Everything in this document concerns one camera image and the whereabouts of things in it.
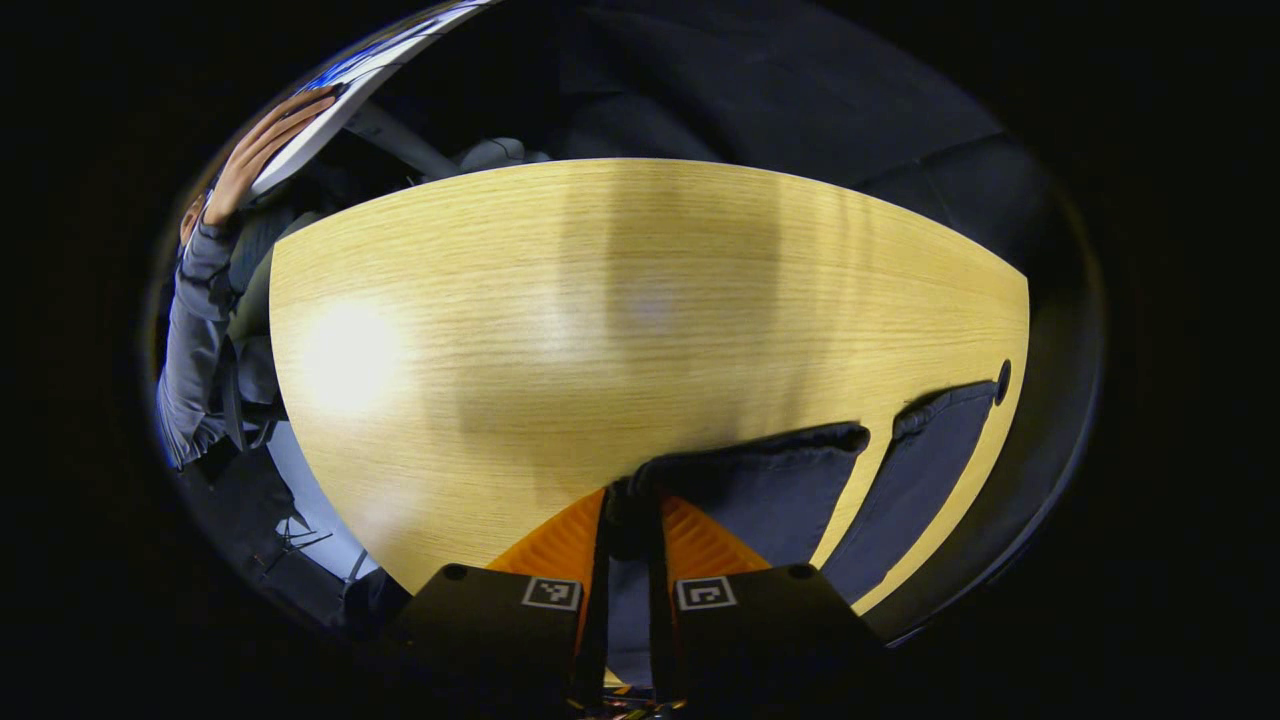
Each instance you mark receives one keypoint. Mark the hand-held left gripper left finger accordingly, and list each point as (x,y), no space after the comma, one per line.
(595,640)

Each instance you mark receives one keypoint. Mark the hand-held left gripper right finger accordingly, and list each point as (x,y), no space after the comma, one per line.
(662,640)

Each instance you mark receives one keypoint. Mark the dark blue jeans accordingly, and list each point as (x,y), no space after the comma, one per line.
(760,490)

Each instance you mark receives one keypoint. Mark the grey rounded object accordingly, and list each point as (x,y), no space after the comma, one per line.
(500,152)

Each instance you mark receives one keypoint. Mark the grey pole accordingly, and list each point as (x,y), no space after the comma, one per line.
(400,145)

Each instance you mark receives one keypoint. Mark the white board panel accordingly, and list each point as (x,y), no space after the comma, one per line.
(390,55)

